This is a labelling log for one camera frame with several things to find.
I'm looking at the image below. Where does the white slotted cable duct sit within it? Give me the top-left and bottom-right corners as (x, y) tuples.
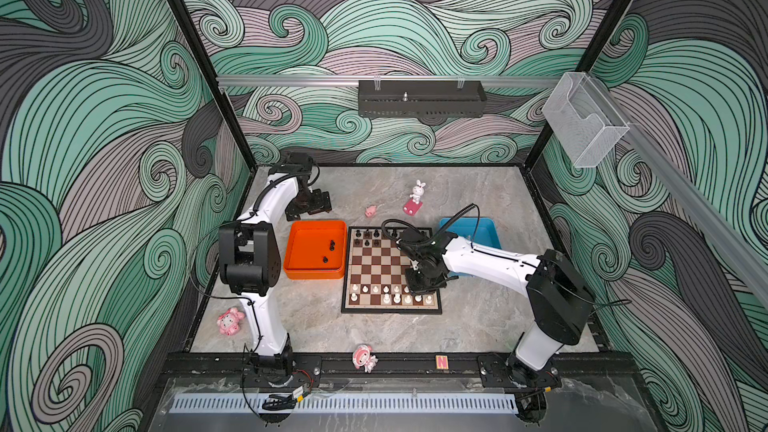
(168, 392), (518, 415)

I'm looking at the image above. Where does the folding chess board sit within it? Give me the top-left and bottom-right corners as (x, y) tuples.
(341, 226), (442, 315)

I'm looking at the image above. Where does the black frame post right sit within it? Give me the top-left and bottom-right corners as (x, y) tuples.
(522, 0), (632, 176)

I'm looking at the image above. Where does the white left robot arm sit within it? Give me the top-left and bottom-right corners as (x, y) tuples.
(218, 153), (331, 362)

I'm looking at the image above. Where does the clear acrylic holder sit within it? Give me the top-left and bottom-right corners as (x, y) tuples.
(542, 72), (629, 169)

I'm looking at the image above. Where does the pink kitty figurine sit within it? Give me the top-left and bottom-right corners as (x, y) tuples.
(217, 307), (246, 336)

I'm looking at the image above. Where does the aluminium rail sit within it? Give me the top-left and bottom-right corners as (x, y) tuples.
(216, 74), (560, 89)
(625, 124), (767, 307)

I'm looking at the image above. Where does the black frame post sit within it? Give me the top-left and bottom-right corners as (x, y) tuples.
(522, 0), (632, 176)
(166, 0), (258, 174)

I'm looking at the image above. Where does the pink pig toy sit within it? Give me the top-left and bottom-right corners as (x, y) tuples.
(364, 205), (377, 218)

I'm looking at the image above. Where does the black frame post left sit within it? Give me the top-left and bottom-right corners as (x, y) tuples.
(166, 0), (258, 174)

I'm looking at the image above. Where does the aluminium rail right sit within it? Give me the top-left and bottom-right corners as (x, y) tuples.
(625, 124), (767, 307)

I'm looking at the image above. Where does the pink melody figurine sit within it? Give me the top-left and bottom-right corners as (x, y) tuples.
(352, 344), (378, 373)

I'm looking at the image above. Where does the blue plastic tray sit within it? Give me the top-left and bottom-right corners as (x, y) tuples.
(447, 217), (502, 249)

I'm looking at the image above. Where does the red letter block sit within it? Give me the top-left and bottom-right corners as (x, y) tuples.
(435, 355), (449, 370)

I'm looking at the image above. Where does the orange plastic tray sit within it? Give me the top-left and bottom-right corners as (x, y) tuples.
(283, 220), (347, 281)

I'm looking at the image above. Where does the black wall shelf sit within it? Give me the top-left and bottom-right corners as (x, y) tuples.
(357, 81), (488, 121)

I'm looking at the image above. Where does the white bunny phone stand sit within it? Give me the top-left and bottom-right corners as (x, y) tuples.
(403, 180), (426, 216)

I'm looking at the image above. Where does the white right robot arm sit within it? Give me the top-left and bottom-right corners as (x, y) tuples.
(395, 231), (595, 374)

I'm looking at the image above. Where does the aluminium rail back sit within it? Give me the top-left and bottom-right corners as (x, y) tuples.
(216, 74), (560, 89)

